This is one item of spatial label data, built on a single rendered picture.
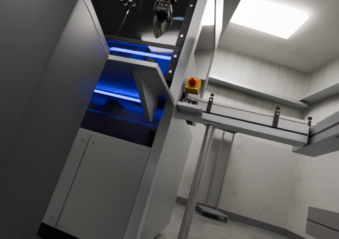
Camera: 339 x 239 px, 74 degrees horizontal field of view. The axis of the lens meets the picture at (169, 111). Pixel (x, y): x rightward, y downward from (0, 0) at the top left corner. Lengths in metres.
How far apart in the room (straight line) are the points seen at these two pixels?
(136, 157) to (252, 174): 3.89
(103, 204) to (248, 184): 3.91
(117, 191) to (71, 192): 0.25
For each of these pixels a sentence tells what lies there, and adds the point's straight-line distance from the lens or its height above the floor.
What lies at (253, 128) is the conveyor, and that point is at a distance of 1.29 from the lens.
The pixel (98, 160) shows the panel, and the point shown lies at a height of 0.46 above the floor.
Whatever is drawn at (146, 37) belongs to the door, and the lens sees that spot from 1.47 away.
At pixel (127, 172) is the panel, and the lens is 1.21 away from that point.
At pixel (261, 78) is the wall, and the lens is 5.42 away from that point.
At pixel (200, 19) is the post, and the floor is 1.41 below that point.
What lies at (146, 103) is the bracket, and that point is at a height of 0.78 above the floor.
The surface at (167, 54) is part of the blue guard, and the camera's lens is 1.36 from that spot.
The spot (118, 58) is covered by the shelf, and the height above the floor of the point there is 0.87.
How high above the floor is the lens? 0.52
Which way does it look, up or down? 14 degrees up
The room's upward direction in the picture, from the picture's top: 17 degrees clockwise
